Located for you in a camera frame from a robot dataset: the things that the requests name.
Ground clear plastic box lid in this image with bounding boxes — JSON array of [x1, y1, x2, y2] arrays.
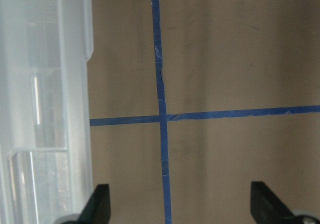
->
[[0, 0, 94, 224]]

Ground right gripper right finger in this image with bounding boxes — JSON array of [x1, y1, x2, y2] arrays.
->
[[249, 180, 320, 224]]

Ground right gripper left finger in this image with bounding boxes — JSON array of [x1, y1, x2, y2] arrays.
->
[[58, 183, 111, 224]]

